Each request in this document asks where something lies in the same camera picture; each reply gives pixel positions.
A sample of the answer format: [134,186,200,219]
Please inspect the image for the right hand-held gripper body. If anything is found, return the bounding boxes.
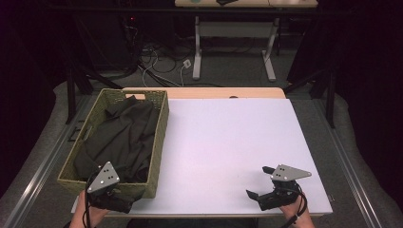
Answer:
[257,163,313,212]

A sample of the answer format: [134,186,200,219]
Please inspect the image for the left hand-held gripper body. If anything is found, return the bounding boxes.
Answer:
[86,161,136,215]

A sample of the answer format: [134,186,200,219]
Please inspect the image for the dark green shirt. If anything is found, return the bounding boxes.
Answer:
[73,94,161,184]

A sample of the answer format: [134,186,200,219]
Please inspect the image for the green woven basket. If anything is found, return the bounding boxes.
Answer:
[56,88,170,200]

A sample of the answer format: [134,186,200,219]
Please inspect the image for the person's left hand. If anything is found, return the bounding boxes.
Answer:
[68,189,110,228]

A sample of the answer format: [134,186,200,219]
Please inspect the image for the person's right hand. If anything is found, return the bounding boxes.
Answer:
[278,190,314,228]

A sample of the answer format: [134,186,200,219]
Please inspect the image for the white table cover board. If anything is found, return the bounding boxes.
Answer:
[70,98,334,219]

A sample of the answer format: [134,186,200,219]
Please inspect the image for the person's dark clothing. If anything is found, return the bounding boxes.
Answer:
[126,218,259,228]

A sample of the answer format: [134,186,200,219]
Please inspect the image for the black metal stand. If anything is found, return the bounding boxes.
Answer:
[65,63,125,125]
[283,67,336,129]

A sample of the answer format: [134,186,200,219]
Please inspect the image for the wooden desk with white legs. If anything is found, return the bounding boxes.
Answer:
[174,0,319,83]

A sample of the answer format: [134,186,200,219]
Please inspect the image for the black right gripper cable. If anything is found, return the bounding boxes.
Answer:
[279,186,309,228]

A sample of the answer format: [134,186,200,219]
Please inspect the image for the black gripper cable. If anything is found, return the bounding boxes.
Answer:
[81,172,98,228]
[279,186,309,228]

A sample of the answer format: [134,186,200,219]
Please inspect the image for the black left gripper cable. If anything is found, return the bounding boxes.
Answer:
[81,172,98,228]

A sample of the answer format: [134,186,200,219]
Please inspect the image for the aluminium floor rail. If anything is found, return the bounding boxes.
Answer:
[1,94,96,228]
[313,98,386,228]

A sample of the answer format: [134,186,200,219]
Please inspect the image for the white cable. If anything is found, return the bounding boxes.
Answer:
[141,47,160,88]
[179,65,188,87]

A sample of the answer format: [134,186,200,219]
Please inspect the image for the black floor cables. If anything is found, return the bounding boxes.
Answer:
[120,15,198,88]

